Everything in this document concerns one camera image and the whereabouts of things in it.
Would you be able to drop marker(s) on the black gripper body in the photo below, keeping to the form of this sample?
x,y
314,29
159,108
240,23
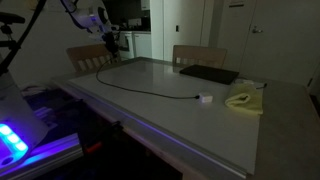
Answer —
x,y
110,43

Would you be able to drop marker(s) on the white charger plug block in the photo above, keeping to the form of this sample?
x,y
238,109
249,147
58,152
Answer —
x,y
205,97

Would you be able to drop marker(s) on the robot base with blue lights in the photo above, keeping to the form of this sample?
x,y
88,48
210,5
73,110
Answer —
x,y
20,129

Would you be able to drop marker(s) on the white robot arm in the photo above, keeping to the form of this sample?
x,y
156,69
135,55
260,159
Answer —
x,y
93,16

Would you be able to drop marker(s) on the white kitchen cabinets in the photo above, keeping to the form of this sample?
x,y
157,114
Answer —
x,y
134,44

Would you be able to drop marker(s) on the left wooden chair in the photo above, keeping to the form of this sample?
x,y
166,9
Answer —
x,y
91,57

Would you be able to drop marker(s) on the wooden chair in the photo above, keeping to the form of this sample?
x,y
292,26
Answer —
x,y
91,57
198,55

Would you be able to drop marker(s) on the right wooden chair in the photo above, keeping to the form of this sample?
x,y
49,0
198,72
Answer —
x,y
198,55

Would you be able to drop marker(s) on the white table mat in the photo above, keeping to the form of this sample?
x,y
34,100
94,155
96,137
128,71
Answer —
x,y
159,96

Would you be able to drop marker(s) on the black laptop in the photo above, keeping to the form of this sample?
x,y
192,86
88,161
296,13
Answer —
x,y
209,73

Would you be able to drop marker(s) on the yellow folded cloth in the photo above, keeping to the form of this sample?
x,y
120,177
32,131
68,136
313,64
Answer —
x,y
245,98

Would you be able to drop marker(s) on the grey door with handle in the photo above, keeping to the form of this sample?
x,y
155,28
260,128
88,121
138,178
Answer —
x,y
283,41

